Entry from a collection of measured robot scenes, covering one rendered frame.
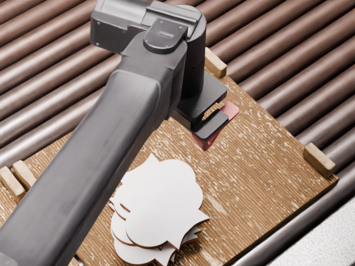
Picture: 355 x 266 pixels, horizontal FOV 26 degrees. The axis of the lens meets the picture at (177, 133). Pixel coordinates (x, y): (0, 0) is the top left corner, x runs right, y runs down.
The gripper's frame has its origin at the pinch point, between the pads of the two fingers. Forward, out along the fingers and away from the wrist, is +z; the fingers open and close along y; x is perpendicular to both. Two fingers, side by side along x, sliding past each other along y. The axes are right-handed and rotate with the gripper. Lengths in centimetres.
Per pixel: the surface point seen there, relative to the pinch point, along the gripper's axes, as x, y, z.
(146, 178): 1.1, 6.1, 19.6
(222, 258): 1.5, -10.4, 24.1
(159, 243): 8.1, -3.7, 18.4
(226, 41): -33.5, 19.2, 26.9
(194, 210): 0.6, -3.7, 18.5
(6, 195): 16.8, 22.2, 24.4
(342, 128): -32.8, -8.2, 27.7
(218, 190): -7.1, -1.9, 24.4
